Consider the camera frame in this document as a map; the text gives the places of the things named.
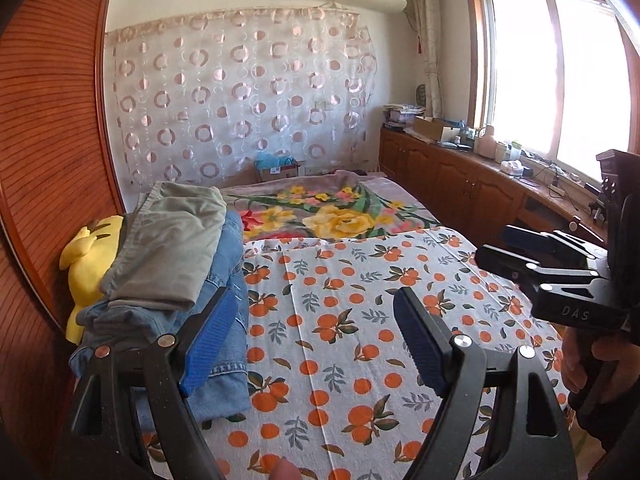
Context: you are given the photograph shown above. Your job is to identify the grey-green pants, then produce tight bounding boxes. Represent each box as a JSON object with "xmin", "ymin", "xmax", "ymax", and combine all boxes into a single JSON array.
[{"xmin": 101, "ymin": 181, "xmax": 227, "ymax": 311}]

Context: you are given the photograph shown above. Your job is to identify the person's right hand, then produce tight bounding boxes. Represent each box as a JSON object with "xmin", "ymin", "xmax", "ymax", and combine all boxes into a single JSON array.
[{"xmin": 560, "ymin": 326, "xmax": 640, "ymax": 409}]

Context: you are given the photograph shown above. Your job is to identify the person's left hand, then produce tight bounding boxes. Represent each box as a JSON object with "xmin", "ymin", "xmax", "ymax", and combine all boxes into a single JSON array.
[{"xmin": 269, "ymin": 457, "xmax": 302, "ymax": 480}]

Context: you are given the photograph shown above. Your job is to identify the long wooden cabinet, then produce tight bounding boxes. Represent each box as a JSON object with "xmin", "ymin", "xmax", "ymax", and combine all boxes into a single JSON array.
[{"xmin": 378, "ymin": 128, "xmax": 608, "ymax": 247}]

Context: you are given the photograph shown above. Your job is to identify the blue denim jeans pile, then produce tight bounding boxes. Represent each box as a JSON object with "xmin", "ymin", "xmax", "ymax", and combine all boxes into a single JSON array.
[{"xmin": 70, "ymin": 211, "xmax": 250, "ymax": 422}]

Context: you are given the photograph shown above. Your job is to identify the white plastic jug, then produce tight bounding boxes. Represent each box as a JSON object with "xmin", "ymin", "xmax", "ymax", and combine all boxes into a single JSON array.
[{"xmin": 474, "ymin": 125, "xmax": 497, "ymax": 159}]

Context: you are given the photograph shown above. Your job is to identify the yellow plush toy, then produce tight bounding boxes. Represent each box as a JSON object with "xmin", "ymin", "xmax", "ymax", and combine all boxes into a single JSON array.
[{"xmin": 58, "ymin": 214, "xmax": 124, "ymax": 344}]

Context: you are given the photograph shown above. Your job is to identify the cardboard box on cabinet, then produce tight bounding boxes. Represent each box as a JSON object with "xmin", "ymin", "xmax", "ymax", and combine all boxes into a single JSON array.
[{"xmin": 412, "ymin": 116, "xmax": 460, "ymax": 142}]

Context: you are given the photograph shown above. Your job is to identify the floral pink blanket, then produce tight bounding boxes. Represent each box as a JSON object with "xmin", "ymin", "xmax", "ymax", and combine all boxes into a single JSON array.
[{"xmin": 222, "ymin": 170, "xmax": 439, "ymax": 242}]

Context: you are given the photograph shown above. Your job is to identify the stack of books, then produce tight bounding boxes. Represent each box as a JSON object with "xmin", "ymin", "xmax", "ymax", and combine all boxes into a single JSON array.
[{"xmin": 383, "ymin": 104, "xmax": 425, "ymax": 128}]

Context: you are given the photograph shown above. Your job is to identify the orange print white bedsheet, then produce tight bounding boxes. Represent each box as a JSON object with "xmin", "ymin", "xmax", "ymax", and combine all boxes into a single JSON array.
[{"xmin": 203, "ymin": 228, "xmax": 567, "ymax": 479}]

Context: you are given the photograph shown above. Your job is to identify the wooden louvred wardrobe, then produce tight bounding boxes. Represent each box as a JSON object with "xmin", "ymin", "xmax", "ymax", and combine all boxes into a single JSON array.
[{"xmin": 1, "ymin": 0, "xmax": 124, "ymax": 478}]

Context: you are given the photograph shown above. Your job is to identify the cardboard box blue cloth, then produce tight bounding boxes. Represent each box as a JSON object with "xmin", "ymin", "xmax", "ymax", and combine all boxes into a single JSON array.
[{"xmin": 254, "ymin": 154, "xmax": 300, "ymax": 182}]

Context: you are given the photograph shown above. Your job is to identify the beige side curtain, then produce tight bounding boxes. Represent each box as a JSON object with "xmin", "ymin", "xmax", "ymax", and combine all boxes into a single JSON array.
[{"xmin": 412, "ymin": 0, "xmax": 444, "ymax": 118}]

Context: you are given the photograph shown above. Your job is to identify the circle pattern sheer curtain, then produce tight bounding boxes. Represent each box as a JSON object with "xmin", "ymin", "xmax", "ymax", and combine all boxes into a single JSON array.
[{"xmin": 104, "ymin": 6, "xmax": 378, "ymax": 191}]

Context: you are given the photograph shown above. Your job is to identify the window with wooden frame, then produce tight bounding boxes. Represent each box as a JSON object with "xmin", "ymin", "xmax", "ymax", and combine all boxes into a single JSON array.
[{"xmin": 469, "ymin": 0, "xmax": 639, "ymax": 182}]

